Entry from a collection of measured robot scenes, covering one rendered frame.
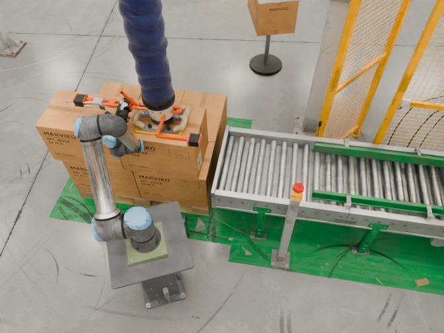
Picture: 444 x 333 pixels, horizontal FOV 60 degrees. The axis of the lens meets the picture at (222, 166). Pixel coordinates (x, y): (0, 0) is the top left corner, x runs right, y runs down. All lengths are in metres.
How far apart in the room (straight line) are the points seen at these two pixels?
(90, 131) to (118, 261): 0.84
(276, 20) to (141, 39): 2.16
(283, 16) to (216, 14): 1.79
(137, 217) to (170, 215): 0.38
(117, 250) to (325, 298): 1.63
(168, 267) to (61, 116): 1.42
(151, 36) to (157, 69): 0.23
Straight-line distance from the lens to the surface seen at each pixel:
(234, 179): 2.98
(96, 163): 2.22
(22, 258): 3.68
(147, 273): 2.45
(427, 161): 3.39
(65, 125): 3.05
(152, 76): 2.47
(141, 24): 2.25
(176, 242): 2.50
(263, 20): 4.17
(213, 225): 3.40
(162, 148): 2.78
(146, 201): 3.48
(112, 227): 2.32
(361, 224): 3.05
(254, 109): 4.30
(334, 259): 3.37
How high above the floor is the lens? 2.97
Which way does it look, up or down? 52 degrees down
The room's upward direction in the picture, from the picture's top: 1 degrees counter-clockwise
